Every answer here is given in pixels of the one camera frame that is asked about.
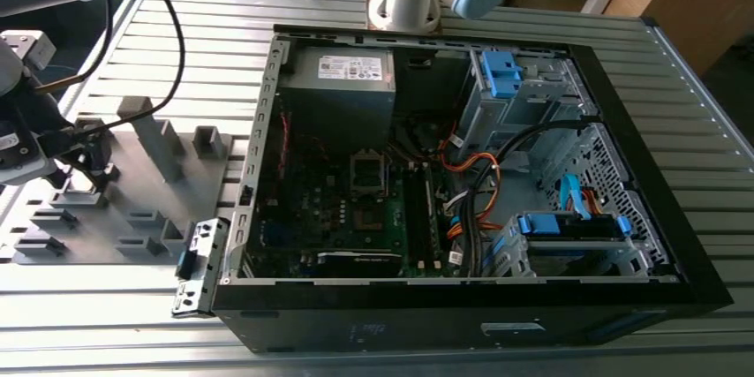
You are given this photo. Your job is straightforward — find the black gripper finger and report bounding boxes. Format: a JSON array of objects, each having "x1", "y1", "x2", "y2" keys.
[
  {"x1": 74, "y1": 127, "x2": 118, "y2": 186},
  {"x1": 45, "y1": 155, "x2": 75, "y2": 192}
]

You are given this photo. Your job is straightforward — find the silver square CPU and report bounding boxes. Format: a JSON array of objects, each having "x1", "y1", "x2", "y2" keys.
[{"x1": 65, "y1": 173, "x2": 99, "y2": 196}]

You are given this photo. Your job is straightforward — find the CPU socket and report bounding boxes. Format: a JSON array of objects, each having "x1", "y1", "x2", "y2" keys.
[{"x1": 350, "y1": 199, "x2": 388, "y2": 237}]

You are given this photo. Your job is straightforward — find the grey parts rack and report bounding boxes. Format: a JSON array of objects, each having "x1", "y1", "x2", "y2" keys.
[{"x1": 0, "y1": 96, "x2": 252, "y2": 266}]

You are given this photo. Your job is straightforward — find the green motherboard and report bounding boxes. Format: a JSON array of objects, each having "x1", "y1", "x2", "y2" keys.
[{"x1": 244, "y1": 147, "x2": 452, "y2": 280}]

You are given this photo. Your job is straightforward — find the grey power supply unit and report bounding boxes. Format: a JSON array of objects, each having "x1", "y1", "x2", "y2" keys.
[{"x1": 274, "y1": 46, "x2": 397, "y2": 151}]

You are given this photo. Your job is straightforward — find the black graphics card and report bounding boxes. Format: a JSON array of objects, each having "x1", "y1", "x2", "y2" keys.
[{"x1": 316, "y1": 249, "x2": 405, "y2": 279}]

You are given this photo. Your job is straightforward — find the black RAM slot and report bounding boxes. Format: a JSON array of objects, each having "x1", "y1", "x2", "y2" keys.
[
  {"x1": 406, "y1": 162, "x2": 428, "y2": 270},
  {"x1": 422, "y1": 163, "x2": 444, "y2": 270}
]

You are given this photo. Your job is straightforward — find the black PC case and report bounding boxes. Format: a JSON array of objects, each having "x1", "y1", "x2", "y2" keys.
[{"x1": 209, "y1": 22, "x2": 736, "y2": 355}]

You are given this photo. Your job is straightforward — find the blue plastic drive latch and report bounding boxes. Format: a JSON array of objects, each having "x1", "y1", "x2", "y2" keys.
[{"x1": 478, "y1": 49, "x2": 525, "y2": 99}]

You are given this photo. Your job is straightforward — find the silver metal drive cage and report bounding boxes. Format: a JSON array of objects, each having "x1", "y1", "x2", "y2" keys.
[{"x1": 457, "y1": 48, "x2": 599, "y2": 162}]

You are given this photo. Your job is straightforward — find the hard disk in blue carrier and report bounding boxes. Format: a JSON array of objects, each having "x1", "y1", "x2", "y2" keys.
[{"x1": 516, "y1": 212, "x2": 635, "y2": 244}]

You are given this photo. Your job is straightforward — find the silver metal disk bay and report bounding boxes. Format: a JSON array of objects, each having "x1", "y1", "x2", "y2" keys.
[{"x1": 478, "y1": 211, "x2": 672, "y2": 280}]

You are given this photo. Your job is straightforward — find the wooden cabinet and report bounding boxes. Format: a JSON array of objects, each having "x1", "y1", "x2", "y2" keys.
[{"x1": 603, "y1": 0, "x2": 754, "y2": 76}]

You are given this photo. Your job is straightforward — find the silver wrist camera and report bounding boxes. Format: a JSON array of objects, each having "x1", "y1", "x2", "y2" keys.
[{"x1": 0, "y1": 120, "x2": 61, "y2": 186}]

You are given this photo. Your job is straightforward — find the metal expansion slot bracket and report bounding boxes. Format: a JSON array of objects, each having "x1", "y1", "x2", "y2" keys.
[{"x1": 169, "y1": 215, "x2": 232, "y2": 319}]

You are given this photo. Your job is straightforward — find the blue bracket latch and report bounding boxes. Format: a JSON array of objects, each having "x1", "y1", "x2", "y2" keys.
[{"x1": 176, "y1": 249, "x2": 198, "y2": 281}]

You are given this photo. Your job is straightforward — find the thin red wire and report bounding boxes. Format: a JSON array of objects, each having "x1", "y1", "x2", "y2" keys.
[{"x1": 278, "y1": 108, "x2": 292, "y2": 177}]

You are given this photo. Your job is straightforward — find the orange wire bundle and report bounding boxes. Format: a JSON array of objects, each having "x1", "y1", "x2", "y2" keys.
[{"x1": 440, "y1": 152, "x2": 502, "y2": 242}]

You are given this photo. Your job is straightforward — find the thick black cable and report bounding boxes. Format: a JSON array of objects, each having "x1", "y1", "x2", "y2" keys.
[{"x1": 456, "y1": 118, "x2": 603, "y2": 280}]

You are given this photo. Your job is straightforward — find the blue plastic bay rail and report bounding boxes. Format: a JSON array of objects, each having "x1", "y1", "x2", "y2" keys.
[{"x1": 489, "y1": 229, "x2": 510, "y2": 266}]

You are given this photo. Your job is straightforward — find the blue flat data wire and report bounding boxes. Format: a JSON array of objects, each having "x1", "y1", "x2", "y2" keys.
[{"x1": 561, "y1": 173, "x2": 593, "y2": 222}]

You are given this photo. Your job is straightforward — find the orange yellow power wires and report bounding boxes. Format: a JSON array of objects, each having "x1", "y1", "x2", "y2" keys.
[{"x1": 579, "y1": 189, "x2": 605, "y2": 218}]

